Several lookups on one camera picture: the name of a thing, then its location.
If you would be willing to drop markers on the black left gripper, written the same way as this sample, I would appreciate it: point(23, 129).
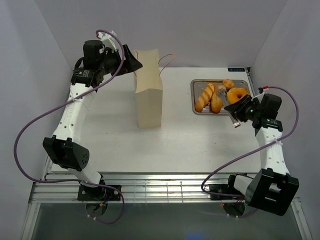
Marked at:
point(130, 63)

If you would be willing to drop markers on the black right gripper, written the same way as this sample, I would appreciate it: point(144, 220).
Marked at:
point(236, 109)

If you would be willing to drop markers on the smooth long fake bread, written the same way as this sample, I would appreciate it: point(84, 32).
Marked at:
point(216, 103)

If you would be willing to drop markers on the metal serving tongs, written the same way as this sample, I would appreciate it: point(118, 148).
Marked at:
point(222, 94)

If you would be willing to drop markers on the beige paper bag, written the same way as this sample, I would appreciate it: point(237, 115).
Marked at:
point(148, 88)

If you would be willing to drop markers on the scored baguette fake bread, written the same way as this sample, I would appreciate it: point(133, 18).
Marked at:
point(205, 97)

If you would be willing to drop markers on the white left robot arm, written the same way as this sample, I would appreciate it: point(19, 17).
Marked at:
point(64, 148)

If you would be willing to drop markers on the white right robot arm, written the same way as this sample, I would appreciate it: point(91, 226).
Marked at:
point(273, 188)

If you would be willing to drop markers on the small round fake bun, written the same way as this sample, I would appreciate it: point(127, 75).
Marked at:
point(228, 83)

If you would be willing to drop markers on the stainless steel tray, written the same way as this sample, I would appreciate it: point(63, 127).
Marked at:
point(197, 86)

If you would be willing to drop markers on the ring shaped fake bread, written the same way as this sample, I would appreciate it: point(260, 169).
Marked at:
point(235, 94)

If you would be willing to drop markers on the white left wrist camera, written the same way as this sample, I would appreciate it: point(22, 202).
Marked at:
point(107, 40)

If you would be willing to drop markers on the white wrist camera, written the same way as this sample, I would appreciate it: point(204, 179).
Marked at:
point(261, 92)
point(107, 40)

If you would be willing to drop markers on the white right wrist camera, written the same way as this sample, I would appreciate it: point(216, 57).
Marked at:
point(261, 92)

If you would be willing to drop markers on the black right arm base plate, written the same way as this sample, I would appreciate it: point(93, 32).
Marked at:
point(225, 192)

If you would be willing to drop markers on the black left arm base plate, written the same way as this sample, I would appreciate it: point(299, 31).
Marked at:
point(86, 193)

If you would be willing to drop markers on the aluminium table frame rail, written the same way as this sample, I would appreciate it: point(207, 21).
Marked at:
point(167, 164)

